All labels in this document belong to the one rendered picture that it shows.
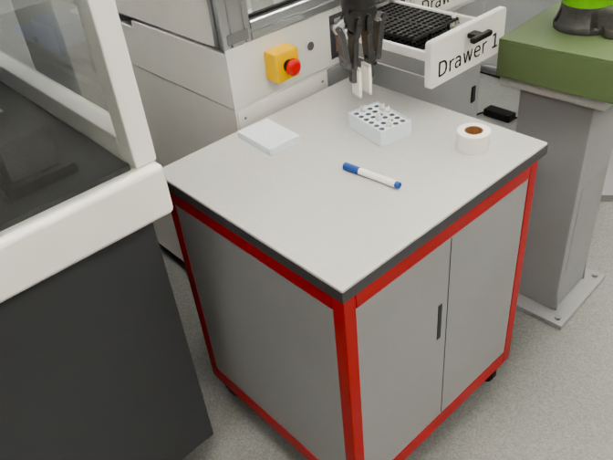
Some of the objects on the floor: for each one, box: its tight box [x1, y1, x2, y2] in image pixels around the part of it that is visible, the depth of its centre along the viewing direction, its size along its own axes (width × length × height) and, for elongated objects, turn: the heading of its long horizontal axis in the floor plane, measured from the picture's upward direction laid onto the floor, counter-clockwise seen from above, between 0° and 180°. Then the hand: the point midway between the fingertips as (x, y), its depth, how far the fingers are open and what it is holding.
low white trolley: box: [163, 78, 548, 460], centre depth 159 cm, size 58×62×76 cm
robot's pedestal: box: [499, 77, 613, 329], centre depth 187 cm, size 30×30×76 cm
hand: (361, 79), depth 141 cm, fingers closed
